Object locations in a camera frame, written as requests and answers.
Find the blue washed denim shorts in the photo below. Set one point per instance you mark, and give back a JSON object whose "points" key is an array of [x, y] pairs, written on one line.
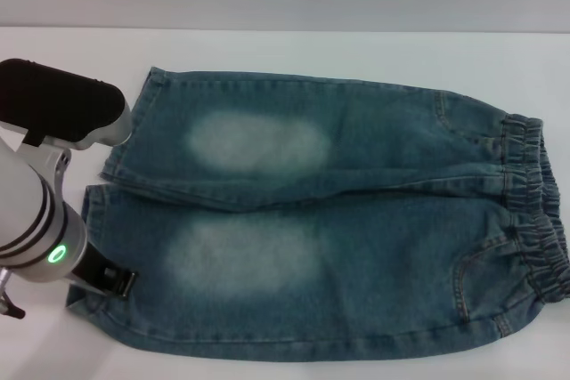
{"points": [[365, 237]]}

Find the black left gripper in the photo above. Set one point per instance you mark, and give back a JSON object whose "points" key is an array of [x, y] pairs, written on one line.
{"points": [[100, 271]]}

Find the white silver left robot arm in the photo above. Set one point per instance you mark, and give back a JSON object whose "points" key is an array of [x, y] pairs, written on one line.
{"points": [[31, 224]]}

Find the silver black wrist camera box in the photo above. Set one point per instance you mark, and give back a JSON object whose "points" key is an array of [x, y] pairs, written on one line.
{"points": [[58, 99]]}

